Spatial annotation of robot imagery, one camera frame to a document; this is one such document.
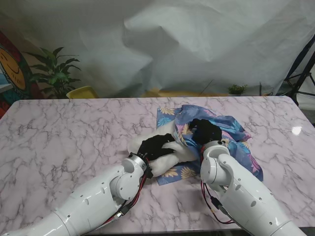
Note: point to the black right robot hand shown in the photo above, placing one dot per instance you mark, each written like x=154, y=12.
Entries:
x=208, y=131

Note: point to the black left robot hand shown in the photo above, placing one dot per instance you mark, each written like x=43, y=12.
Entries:
x=155, y=147

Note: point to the white pillow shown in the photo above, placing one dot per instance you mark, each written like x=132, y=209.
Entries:
x=172, y=159

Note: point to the blue leaf-print pillowcase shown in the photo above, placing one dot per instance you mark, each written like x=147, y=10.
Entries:
x=197, y=113

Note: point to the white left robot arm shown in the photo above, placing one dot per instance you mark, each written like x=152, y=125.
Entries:
x=98, y=199

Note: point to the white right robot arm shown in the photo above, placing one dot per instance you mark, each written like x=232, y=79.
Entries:
x=236, y=182

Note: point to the yellow wooden bench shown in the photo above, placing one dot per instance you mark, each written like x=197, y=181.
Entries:
x=184, y=93

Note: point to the small green plant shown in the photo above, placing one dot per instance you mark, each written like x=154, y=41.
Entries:
x=236, y=89

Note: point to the white backdrop sheet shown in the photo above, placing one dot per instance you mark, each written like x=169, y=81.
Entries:
x=172, y=49

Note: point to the yellow chair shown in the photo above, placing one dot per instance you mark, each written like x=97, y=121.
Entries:
x=82, y=92

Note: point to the black tripod stand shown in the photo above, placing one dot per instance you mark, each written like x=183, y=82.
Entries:
x=305, y=78

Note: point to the large green potted plant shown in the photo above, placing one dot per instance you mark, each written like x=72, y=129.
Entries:
x=55, y=73

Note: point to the colourful smiley face mural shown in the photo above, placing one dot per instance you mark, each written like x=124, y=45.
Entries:
x=12, y=71

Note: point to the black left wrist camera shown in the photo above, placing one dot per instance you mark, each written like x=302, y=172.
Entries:
x=149, y=170

